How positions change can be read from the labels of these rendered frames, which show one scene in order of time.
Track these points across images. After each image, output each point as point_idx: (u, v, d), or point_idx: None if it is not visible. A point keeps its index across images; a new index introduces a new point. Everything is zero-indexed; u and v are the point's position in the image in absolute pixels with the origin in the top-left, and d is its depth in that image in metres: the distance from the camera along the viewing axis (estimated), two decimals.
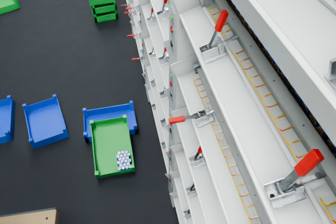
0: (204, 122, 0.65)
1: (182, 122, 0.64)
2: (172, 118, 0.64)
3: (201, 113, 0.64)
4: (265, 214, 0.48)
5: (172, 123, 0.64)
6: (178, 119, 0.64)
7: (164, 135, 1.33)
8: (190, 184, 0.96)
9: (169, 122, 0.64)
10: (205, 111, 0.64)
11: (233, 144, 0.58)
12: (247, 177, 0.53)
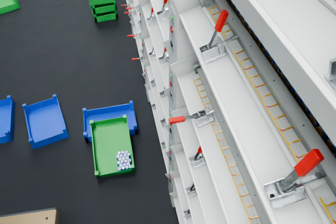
0: (204, 122, 0.65)
1: (182, 122, 0.64)
2: (172, 118, 0.64)
3: (201, 113, 0.64)
4: (265, 214, 0.48)
5: (172, 123, 0.64)
6: (178, 119, 0.64)
7: (164, 135, 1.33)
8: (190, 184, 0.96)
9: (169, 122, 0.64)
10: (205, 111, 0.64)
11: (233, 144, 0.58)
12: (247, 177, 0.53)
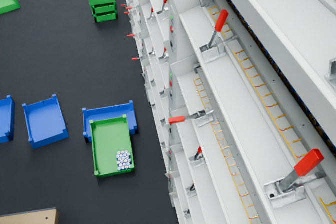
0: (204, 122, 0.65)
1: (182, 122, 0.64)
2: (172, 118, 0.64)
3: (201, 113, 0.64)
4: (265, 214, 0.48)
5: (172, 123, 0.64)
6: (178, 119, 0.64)
7: (164, 135, 1.33)
8: (190, 184, 0.96)
9: (169, 122, 0.64)
10: (205, 111, 0.64)
11: (233, 144, 0.58)
12: (247, 177, 0.53)
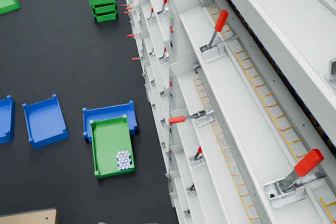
0: (204, 122, 0.65)
1: (182, 122, 0.64)
2: (172, 118, 0.64)
3: (201, 113, 0.64)
4: (265, 214, 0.48)
5: (172, 123, 0.64)
6: (178, 119, 0.64)
7: (164, 135, 1.33)
8: (190, 184, 0.96)
9: (169, 122, 0.64)
10: (205, 111, 0.64)
11: (233, 144, 0.58)
12: (247, 177, 0.53)
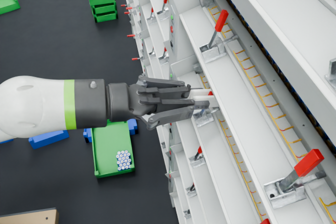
0: (204, 122, 0.65)
1: None
2: (212, 94, 0.61)
3: None
4: None
5: None
6: None
7: (164, 135, 1.33)
8: (190, 184, 0.96)
9: (210, 93, 0.60)
10: (213, 110, 0.65)
11: None
12: None
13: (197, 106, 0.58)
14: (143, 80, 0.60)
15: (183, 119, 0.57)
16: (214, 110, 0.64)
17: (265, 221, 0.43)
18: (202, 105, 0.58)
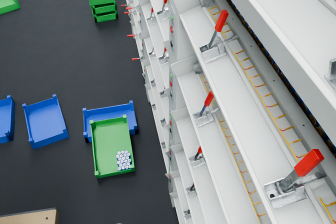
0: (204, 122, 0.65)
1: (206, 104, 0.62)
2: (211, 95, 0.61)
3: None
4: None
5: (211, 97, 0.60)
6: (210, 100, 0.62)
7: (164, 135, 1.33)
8: (190, 184, 0.96)
9: (210, 93, 0.60)
10: (213, 110, 0.65)
11: None
12: None
13: None
14: None
15: None
16: (214, 110, 0.64)
17: None
18: None
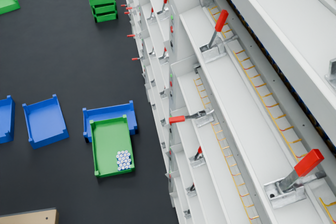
0: (204, 122, 0.65)
1: (182, 121, 0.64)
2: (172, 117, 0.64)
3: (201, 113, 0.64)
4: (265, 214, 0.48)
5: (172, 122, 0.64)
6: (178, 118, 0.64)
7: (164, 135, 1.33)
8: (190, 184, 0.96)
9: (169, 121, 0.64)
10: (205, 111, 0.64)
11: (233, 144, 0.58)
12: (247, 177, 0.53)
13: None
14: None
15: None
16: None
17: None
18: None
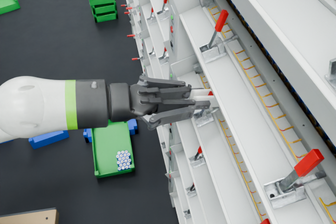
0: (204, 122, 0.65)
1: None
2: (212, 94, 0.61)
3: None
4: None
5: None
6: None
7: (164, 135, 1.33)
8: (190, 184, 0.96)
9: (210, 93, 0.60)
10: (213, 110, 0.65)
11: None
12: None
13: (198, 106, 0.59)
14: (144, 80, 0.60)
15: (184, 119, 0.57)
16: (214, 110, 0.64)
17: (265, 221, 0.43)
18: (203, 105, 0.58)
